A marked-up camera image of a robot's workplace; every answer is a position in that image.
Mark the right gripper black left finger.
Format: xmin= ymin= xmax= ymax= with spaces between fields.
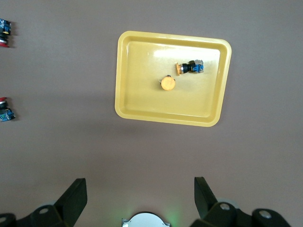
xmin=0 ymin=178 xmax=88 ymax=227

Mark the red mushroom push button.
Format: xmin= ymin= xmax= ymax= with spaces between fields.
xmin=0 ymin=18 xmax=12 ymax=49
xmin=0 ymin=97 xmax=17 ymax=123

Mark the brown table mat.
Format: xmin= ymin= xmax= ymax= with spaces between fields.
xmin=0 ymin=0 xmax=303 ymax=227

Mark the yellow plastic tray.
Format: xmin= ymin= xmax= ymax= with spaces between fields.
xmin=115 ymin=30 xmax=232 ymax=128

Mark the yellow mushroom push button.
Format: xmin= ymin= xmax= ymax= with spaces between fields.
xmin=175 ymin=59 xmax=205 ymax=77
xmin=158 ymin=74 xmax=177 ymax=91

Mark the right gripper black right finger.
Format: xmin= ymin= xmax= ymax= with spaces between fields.
xmin=190 ymin=176 xmax=292 ymax=227

